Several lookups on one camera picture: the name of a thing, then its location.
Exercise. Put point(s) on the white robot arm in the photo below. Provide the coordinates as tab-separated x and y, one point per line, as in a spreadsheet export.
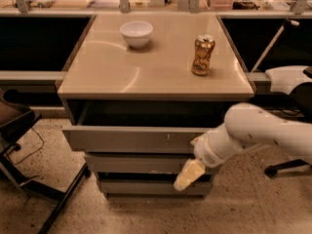
245	127

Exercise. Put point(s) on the grey top drawer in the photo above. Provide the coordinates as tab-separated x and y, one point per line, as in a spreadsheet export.
131	139

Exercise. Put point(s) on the white stick with black tip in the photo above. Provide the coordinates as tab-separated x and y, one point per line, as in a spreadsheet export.
279	32

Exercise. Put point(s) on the white ceramic bowl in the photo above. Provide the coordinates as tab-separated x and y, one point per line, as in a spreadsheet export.
136	33

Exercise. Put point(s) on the crushed gold soda can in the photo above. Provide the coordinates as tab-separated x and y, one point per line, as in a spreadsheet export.
204	46

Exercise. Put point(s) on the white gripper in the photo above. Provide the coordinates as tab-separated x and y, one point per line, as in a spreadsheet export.
204	150

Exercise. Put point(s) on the grey middle drawer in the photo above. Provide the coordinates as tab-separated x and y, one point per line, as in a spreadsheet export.
136	163

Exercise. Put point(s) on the grey bottom drawer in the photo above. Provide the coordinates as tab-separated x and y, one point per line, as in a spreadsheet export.
150	184

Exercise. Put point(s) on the black office chair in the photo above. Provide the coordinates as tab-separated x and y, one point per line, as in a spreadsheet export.
290	88

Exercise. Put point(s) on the grey drawer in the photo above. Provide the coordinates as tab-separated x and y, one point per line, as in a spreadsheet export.
136	163
150	184
131	139

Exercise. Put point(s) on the beige top drawer cabinet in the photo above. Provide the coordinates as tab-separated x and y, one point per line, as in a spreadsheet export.
112	84

